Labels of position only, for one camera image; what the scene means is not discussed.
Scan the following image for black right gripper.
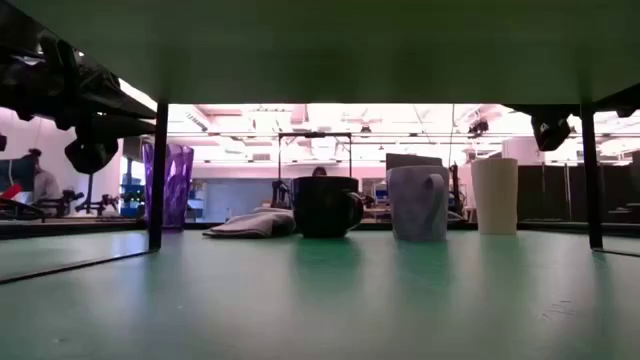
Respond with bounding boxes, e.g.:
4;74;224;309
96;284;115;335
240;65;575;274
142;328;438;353
530;110;573;153

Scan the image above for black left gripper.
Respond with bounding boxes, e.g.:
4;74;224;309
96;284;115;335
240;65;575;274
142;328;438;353
63;136;120;176

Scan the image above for tall white cup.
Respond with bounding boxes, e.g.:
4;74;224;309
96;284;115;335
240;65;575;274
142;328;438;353
470;157;520;237

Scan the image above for grey mug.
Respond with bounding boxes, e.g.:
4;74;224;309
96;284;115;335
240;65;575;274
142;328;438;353
385;164;451;244

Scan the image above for black mug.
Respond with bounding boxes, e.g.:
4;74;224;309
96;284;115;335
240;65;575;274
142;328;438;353
291;175;365;240

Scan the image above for small background robot arms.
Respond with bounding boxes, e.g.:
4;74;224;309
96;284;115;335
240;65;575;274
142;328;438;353
33;188;122;218

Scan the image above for seated person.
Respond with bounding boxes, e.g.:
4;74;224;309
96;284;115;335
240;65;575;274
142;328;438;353
21;147;63;203

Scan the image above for blue storage bins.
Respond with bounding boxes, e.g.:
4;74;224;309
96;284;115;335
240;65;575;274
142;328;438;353
119;182;147;219

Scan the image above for dark computer monitor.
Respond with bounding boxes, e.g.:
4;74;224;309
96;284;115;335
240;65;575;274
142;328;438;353
0;157;37;195

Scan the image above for faceted translucent tumbler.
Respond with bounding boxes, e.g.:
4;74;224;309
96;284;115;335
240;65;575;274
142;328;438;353
141;142;195;232

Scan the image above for dark flat screen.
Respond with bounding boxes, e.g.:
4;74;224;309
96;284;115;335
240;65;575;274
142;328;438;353
384;152;445;172

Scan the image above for grey folded cloth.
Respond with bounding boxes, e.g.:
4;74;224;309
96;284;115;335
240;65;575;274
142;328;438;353
202;206;297;240

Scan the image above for wooden cutting board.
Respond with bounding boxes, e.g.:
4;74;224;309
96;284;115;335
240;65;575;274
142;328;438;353
0;0;640;285

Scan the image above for green table mat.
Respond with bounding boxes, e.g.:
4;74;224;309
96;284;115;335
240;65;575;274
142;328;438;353
0;228;640;360

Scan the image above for dark partition wall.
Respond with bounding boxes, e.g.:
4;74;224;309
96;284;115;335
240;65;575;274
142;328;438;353
516;163;640;224

